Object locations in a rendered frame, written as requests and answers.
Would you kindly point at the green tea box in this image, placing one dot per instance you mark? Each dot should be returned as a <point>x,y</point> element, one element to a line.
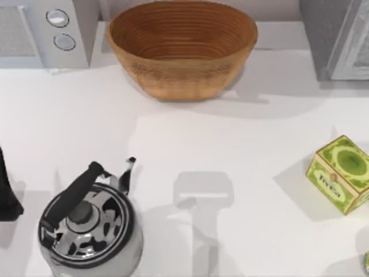
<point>340,176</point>

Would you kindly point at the large round microwave knob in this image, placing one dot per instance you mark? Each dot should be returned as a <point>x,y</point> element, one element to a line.
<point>57,17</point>

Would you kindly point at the pale microwave oven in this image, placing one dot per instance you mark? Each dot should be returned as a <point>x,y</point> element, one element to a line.
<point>31,34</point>

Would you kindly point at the brown wooden basket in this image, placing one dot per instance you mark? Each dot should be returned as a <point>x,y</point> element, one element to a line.
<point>181,52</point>

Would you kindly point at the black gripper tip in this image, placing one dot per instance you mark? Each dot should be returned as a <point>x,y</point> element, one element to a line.
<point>6,199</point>

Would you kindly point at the yellow and green round object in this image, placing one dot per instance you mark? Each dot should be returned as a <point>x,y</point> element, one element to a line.
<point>367,261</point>

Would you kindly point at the small round microwave knob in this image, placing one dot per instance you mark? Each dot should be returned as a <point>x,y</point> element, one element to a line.
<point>64,41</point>

